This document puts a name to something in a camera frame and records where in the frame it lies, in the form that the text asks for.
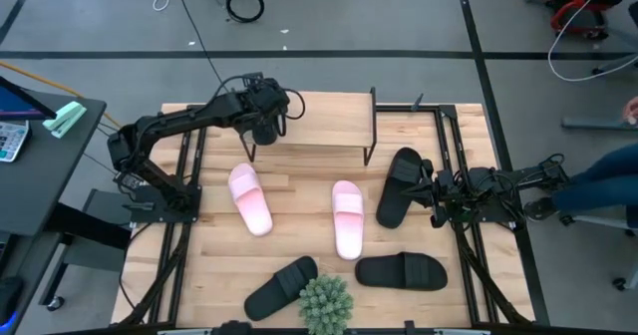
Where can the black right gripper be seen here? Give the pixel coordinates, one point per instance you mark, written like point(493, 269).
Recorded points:
point(448, 195)

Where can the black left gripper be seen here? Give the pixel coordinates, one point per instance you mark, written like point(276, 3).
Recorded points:
point(269, 103)

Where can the pink slide sandal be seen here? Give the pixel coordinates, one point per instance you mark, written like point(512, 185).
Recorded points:
point(246, 195)
point(347, 235)

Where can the black slide sandal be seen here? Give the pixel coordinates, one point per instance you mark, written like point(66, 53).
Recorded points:
point(399, 271)
point(279, 290)
point(394, 200)

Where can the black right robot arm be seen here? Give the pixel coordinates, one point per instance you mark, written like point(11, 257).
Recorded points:
point(523, 175)

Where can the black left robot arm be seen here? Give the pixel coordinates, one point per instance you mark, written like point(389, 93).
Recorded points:
point(199, 113)

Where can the person's shoe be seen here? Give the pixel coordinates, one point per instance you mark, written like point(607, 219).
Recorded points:
point(539, 209)

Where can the green artificial plant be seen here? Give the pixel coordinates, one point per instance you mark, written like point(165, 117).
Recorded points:
point(325, 305)

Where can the person's leg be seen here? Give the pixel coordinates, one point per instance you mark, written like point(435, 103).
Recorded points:
point(598, 183)

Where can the grey chair base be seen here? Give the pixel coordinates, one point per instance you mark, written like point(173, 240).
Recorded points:
point(598, 220)

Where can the grey furniture foot bar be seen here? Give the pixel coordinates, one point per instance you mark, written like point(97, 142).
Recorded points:
point(598, 123)

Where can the mint green stapler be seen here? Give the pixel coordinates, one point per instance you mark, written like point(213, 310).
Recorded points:
point(65, 118)

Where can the person's hand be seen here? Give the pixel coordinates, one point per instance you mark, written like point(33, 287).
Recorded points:
point(632, 111)

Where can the black desk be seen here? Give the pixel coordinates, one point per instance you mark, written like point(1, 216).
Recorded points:
point(45, 175)

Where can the red and black cart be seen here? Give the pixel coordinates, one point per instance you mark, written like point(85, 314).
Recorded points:
point(573, 6)

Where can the dark monitor screen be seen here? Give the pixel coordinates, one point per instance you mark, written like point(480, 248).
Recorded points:
point(15, 103)

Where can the white calculator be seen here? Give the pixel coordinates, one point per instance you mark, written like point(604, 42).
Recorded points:
point(11, 140)

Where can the black aluminium table frame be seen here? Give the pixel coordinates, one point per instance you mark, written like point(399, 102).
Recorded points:
point(399, 108)

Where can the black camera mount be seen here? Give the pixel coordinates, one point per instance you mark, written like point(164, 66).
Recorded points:
point(231, 328)

